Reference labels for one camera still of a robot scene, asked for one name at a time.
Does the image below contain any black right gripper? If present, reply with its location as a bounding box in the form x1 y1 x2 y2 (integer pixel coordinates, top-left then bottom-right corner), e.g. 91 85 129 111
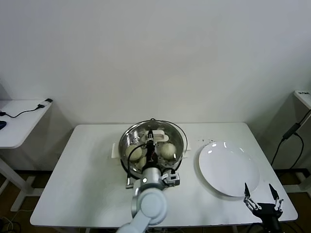
243 183 285 233

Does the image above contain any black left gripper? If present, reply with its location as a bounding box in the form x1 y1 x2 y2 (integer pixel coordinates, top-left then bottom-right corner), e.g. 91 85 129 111
145 130 159 170

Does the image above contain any glass lid with cream handle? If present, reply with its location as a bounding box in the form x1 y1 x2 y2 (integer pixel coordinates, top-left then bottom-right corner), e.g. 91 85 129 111
120 119 190 175

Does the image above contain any steel steamer pot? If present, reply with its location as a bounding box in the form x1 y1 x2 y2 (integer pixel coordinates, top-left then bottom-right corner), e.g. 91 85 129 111
111 118 192 190

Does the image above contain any perforated steel steamer basket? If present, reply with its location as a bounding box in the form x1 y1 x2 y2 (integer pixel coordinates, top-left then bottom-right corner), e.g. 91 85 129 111
119 121 185 180

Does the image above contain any white round plate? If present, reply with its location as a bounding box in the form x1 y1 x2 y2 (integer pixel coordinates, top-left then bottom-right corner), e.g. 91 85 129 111
198 142 260 198

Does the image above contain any white desk with black label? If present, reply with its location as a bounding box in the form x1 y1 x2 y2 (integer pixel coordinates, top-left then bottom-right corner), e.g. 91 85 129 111
276 90 311 194

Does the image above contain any white side table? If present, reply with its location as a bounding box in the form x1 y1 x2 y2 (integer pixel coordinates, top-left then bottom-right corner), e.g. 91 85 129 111
0 99 54 212

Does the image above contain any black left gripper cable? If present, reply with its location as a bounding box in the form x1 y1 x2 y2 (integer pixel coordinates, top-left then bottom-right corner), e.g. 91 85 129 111
125 144 149 190

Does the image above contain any black power cable with brick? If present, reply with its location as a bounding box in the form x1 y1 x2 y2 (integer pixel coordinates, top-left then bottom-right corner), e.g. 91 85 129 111
271 111 311 168

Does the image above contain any black cable with adapter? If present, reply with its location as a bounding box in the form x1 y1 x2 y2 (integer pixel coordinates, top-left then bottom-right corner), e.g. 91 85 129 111
0 98 53 119

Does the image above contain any white floor cable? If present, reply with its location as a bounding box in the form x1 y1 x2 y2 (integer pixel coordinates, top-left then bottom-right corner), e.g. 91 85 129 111
3 216 14 231

